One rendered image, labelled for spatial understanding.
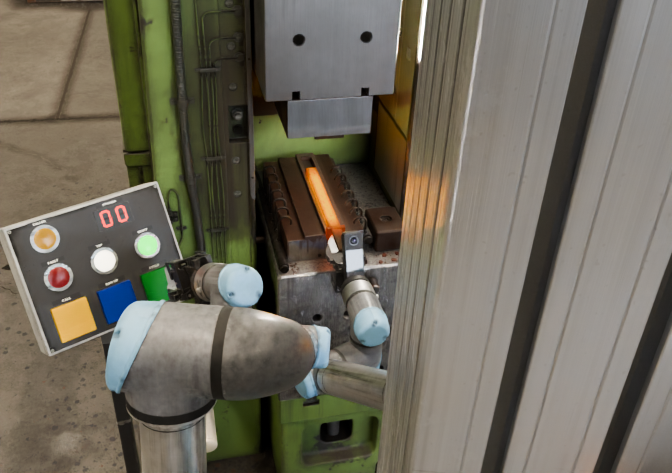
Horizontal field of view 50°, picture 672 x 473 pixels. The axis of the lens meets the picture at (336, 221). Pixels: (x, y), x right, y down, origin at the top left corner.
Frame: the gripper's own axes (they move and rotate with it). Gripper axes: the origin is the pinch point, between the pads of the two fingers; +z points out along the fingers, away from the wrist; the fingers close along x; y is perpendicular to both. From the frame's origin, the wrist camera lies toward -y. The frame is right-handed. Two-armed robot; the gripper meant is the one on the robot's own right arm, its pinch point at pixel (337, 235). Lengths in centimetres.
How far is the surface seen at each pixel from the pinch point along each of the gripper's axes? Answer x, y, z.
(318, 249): -4.2, 5.6, 2.7
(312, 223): -4.8, 1.1, 8.2
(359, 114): 4.7, -31.9, 2.4
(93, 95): -87, 98, 331
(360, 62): 4.3, -44.6, 2.4
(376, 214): 13.5, 2.1, 10.9
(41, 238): -66, -17, -14
